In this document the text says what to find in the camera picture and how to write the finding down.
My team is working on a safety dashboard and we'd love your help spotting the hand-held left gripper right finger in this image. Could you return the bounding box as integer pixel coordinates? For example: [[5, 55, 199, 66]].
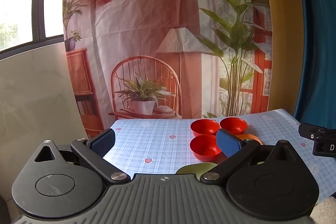
[[201, 129, 292, 184]]

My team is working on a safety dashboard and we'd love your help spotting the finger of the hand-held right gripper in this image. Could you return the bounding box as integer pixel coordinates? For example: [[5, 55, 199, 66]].
[[298, 123, 336, 139]]

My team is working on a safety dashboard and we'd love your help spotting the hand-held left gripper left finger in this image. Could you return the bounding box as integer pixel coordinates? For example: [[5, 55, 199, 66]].
[[34, 128, 131, 185]]

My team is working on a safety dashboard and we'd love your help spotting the red bowl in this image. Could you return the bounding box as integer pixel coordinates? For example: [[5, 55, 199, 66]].
[[219, 117, 248, 135], [189, 134, 222, 161], [190, 119, 220, 136]]

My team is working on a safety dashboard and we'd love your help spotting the orange plate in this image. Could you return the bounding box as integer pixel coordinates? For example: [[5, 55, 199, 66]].
[[235, 134, 263, 146]]

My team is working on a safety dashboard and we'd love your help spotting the green plate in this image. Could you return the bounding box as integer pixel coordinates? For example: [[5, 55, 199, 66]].
[[175, 162, 218, 176]]

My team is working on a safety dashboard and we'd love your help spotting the blue checked tablecloth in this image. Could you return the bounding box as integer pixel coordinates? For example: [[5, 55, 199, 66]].
[[102, 109, 336, 199]]

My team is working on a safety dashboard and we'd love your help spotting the white fluffy cloth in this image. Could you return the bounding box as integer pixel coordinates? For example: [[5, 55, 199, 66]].
[[312, 197, 336, 224]]

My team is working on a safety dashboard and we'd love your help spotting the blue curtain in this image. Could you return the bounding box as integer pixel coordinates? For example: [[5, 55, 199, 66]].
[[291, 0, 336, 131]]

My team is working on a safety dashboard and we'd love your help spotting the printed room backdrop cloth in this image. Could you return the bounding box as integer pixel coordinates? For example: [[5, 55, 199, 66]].
[[62, 0, 273, 139]]

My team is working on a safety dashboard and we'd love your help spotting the window with dark frame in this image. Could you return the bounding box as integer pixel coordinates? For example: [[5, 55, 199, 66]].
[[0, 0, 67, 60]]

